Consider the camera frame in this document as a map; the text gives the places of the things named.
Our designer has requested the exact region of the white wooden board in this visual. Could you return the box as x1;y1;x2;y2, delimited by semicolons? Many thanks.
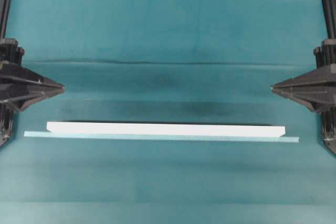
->
46;122;286;137

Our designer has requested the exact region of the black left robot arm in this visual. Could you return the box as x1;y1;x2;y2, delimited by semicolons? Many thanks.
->
1;0;65;145

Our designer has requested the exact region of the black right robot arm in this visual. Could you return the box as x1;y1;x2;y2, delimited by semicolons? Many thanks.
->
271;0;335;145

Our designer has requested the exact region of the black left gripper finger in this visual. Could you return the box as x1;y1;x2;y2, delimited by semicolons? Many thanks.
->
1;62;64;88
5;85;65;112

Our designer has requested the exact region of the light teal strip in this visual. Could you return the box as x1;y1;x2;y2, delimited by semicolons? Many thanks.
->
24;131;299;143

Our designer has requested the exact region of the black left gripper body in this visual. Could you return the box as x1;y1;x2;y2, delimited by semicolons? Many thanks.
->
0;38;26;141

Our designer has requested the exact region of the teal table cloth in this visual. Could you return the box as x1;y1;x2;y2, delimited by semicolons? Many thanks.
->
1;0;335;223

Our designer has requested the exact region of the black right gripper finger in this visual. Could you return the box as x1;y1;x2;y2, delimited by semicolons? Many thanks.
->
271;87;335;114
271;64;335;89

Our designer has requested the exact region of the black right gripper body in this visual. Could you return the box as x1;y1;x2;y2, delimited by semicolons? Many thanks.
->
313;39;336;142

